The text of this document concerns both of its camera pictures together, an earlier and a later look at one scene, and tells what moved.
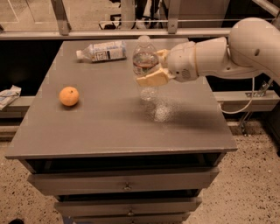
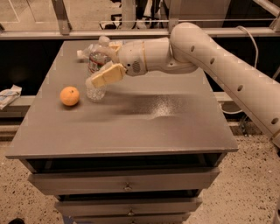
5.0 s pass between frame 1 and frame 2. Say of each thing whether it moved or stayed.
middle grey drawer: stayed
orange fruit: stayed
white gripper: moved
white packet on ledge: stayed
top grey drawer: stayed
